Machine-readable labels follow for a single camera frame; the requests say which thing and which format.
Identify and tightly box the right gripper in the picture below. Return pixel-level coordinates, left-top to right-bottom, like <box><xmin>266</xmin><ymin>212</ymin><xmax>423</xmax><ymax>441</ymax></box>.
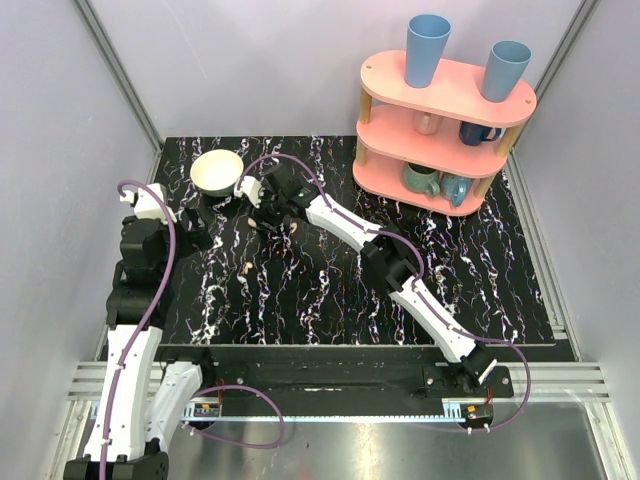
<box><xmin>245</xmin><ymin>187</ymin><xmax>286</xmax><ymax>234</ymax></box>

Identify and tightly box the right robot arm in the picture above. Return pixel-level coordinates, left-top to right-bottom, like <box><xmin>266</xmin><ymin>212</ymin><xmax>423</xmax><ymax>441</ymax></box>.
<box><xmin>236</xmin><ymin>165</ymin><xmax>497</xmax><ymax>397</ymax></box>

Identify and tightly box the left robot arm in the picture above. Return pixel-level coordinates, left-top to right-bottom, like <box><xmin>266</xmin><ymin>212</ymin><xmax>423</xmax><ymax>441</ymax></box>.
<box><xmin>62</xmin><ymin>209</ymin><xmax>216</xmax><ymax>479</ymax></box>

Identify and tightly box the white ceramic bowl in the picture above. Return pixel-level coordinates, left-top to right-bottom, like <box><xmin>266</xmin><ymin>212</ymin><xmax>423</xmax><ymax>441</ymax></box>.
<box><xmin>190</xmin><ymin>149</ymin><xmax>244</xmax><ymax>197</ymax></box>

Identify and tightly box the green glazed mug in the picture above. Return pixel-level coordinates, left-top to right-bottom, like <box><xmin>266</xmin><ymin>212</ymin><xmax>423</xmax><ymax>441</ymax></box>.
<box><xmin>402</xmin><ymin>162</ymin><xmax>440</xmax><ymax>196</ymax></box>

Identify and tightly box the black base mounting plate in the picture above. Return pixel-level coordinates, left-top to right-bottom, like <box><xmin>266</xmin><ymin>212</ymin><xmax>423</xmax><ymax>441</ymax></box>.
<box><xmin>155</xmin><ymin>344</ymin><xmax>515</xmax><ymax>400</ymax></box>

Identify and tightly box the pink three-tier shelf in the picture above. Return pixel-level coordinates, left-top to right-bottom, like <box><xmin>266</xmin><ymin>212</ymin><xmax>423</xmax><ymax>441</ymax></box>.
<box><xmin>352</xmin><ymin>50</ymin><xmax>537</xmax><ymax>216</ymax></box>

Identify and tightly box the pink mug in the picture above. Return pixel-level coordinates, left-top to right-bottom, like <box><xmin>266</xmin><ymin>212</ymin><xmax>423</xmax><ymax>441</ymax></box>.
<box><xmin>412</xmin><ymin>111</ymin><xmax>443</xmax><ymax>135</ymax></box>

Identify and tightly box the light blue mug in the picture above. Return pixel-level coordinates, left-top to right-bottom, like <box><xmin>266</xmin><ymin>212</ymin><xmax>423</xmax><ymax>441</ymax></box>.
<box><xmin>440</xmin><ymin>172</ymin><xmax>473</xmax><ymax>207</ymax></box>

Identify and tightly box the dark blue mug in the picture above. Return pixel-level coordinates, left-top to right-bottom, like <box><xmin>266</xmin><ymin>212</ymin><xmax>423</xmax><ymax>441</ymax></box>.
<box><xmin>459</xmin><ymin>122</ymin><xmax>502</xmax><ymax>146</ymax></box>

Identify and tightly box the tall blue cup left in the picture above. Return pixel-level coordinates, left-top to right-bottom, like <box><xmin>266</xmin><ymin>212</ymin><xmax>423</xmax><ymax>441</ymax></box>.
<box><xmin>404</xmin><ymin>14</ymin><xmax>451</xmax><ymax>88</ymax></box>

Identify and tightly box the tall blue cup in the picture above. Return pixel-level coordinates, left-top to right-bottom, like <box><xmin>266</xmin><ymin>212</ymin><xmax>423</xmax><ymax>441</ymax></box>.
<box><xmin>404</xmin><ymin>14</ymin><xmax>451</xmax><ymax>88</ymax></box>
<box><xmin>481</xmin><ymin>40</ymin><xmax>532</xmax><ymax>103</ymax></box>

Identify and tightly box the tall blue cup right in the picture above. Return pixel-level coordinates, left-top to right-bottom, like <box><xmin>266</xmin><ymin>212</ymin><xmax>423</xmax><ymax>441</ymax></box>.
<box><xmin>481</xmin><ymin>40</ymin><xmax>532</xmax><ymax>103</ymax></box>

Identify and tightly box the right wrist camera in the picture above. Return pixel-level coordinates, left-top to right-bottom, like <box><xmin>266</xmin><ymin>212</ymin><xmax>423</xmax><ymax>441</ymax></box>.
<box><xmin>233</xmin><ymin>176</ymin><xmax>263</xmax><ymax>208</ymax></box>

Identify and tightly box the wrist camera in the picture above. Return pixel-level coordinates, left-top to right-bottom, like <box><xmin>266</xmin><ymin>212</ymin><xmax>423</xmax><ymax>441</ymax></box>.
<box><xmin>233</xmin><ymin>176</ymin><xmax>263</xmax><ymax>208</ymax></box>
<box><xmin>120</xmin><ymin>183</ymin><xmax>177</xmax><ymax>224</ymax></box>

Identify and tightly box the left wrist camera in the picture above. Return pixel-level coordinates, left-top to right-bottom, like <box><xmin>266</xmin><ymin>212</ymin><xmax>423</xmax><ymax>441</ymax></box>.
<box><xmin>120</xmin><ymin>183</ymin><xmax>177</xmax><ymax>224</ymax></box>

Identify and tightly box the aluminium rail frame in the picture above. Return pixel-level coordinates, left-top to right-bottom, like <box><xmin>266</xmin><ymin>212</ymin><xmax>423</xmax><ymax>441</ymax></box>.
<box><xmin>64</xmin><ymin>319</ymin><xmax>621</xmax><ymax>436</ymax></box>

